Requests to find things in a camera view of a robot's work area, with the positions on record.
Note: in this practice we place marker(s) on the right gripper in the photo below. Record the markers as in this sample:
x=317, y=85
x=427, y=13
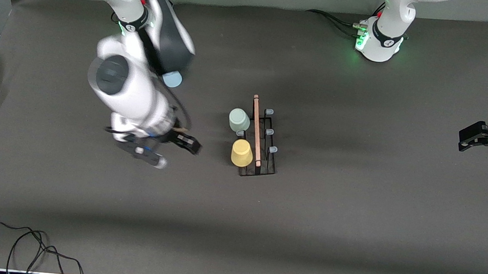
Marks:
x=175, y=138

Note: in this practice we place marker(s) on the yellow plastic cup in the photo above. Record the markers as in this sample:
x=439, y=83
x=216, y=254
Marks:
x=241, y=153

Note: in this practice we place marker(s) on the pale green plastic cup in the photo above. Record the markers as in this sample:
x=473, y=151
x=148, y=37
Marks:
x=239, y=120

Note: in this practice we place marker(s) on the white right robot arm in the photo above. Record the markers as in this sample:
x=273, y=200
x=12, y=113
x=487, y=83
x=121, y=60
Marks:
x=125, y=82

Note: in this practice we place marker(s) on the light blue plastic cup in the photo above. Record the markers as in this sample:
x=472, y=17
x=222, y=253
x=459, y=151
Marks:
x=173, y=80

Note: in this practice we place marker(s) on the dark grey table mat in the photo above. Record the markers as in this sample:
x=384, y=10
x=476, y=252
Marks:
x=306, y=230

